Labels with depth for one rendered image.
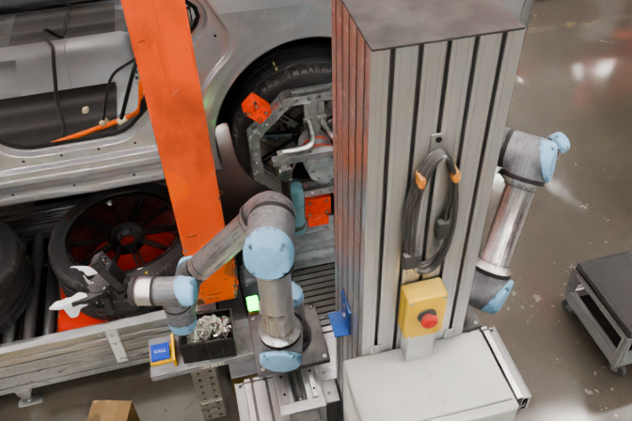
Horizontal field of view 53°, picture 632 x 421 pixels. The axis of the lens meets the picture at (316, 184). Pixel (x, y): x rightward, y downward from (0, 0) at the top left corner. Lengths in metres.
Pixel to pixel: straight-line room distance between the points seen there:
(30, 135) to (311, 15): 1.42
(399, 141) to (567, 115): 3.50
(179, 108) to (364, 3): 0.96
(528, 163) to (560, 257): 1.70
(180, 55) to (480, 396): 1.16
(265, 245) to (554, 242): 2.37
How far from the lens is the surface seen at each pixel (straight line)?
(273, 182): 2.73
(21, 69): 3.43
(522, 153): 1.88
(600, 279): 3.03
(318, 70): 2.55
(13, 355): 2.87
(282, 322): 1.70
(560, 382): 3.07
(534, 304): 3.30
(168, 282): 1.68
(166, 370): 2.50
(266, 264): 1.48
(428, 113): 1.06
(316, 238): 3.14
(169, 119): 1.95
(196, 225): 2.23
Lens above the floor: 2.51
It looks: 42 degrees down
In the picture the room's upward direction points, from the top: 2 degrees counter-clockwise
